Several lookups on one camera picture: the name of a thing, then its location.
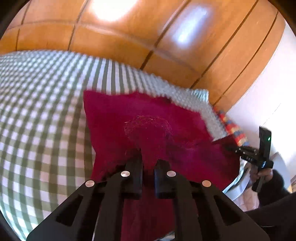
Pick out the crimson red knit garment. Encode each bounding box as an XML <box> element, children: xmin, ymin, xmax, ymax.
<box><xmin>83</xmin><ymin>90</ymin><xmax>240</xmax><ymax>240</ymax></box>

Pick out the black sleeved right forearm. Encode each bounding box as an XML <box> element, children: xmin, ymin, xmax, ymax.
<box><xmin>246</xmin><ymin>169</ymin><xmax>295</xmax><ymax>240</ymax></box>

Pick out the person's right hand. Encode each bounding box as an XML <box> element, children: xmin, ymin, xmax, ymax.
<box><xmin>250</xmin><ymin>165</ymin><xmax>273</xmax><ymax>184</ymax></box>

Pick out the colourful striped blanket edge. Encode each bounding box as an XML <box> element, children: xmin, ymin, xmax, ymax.
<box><xmin>213</xmin><ymin>107</ymin><xmax>249</xmax><ymax>146</ymax></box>

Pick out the green white checkered bedsheet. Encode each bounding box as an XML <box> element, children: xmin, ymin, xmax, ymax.
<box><xmin>0</xmin><ymin>50</ymin><xmax>227</xmax><ymax>240</ymax></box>

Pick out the orange wooden wardrobe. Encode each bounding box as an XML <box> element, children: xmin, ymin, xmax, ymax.
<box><xmin>1</xmin><ymin>1</ymin><xmax>286</xmax><ymax>111</ymax></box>

